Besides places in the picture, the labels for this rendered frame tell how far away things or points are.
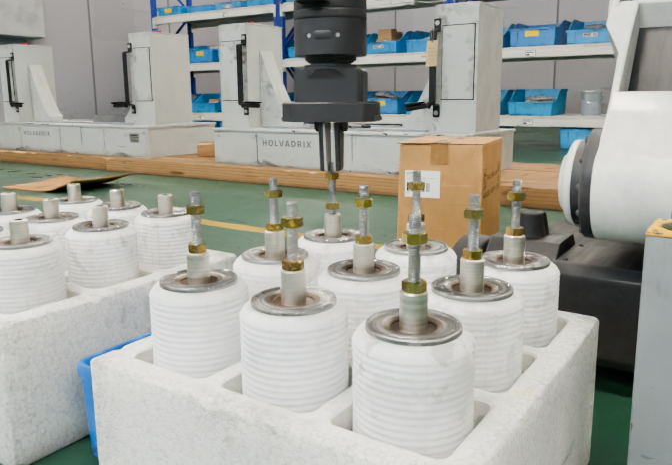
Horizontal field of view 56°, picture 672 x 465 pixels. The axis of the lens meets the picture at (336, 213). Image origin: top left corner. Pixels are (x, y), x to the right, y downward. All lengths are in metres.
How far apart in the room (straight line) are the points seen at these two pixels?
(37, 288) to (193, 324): 0.30
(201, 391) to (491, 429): 0.24
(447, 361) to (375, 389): 0.06
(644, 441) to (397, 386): 0.27
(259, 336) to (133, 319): 0.40
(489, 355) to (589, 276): 0.41
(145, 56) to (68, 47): 4.06
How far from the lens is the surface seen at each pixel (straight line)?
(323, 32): 0.76
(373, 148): 2.88
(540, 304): 0.69
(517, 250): 0.70
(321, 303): 0.55
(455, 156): 1.75
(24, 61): 5.08
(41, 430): 0.88
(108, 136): 4.13
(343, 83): 0.77
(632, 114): 0.87
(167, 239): 0.99
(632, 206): 0.82
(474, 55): 2.74
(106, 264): 0.92
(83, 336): 0.88
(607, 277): 0.96
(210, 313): 0.61
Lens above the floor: 0.43
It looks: 10 degrees down
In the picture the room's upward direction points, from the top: 1 degrees counter-clockwise
